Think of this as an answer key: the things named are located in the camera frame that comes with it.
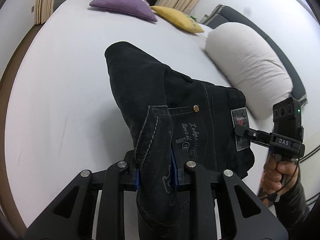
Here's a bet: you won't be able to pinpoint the dark grey headboard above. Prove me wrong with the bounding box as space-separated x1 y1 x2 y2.
200 4 308 106

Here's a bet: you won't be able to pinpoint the left beige curtain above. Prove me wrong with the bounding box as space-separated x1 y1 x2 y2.
34 0 54 25

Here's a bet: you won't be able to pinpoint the purple cushion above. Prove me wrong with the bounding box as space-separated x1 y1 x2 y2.
89 0 158 22

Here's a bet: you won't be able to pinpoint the white bed mattress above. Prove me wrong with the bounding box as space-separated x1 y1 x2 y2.
4 0 313 240

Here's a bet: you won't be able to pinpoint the black denim pants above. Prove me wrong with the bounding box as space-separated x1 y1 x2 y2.
105 42 254 239

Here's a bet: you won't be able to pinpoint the right hand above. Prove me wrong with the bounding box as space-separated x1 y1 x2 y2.
262 155 299 195

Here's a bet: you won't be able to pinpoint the white rolled duvet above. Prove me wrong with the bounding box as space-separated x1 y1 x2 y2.
204 22 293 120

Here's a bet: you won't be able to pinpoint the yellow cushion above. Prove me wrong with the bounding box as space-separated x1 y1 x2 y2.
151 6 204 34

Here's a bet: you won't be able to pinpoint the right forearm dark sleeve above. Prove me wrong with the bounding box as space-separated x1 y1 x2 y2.
274 179 310 229

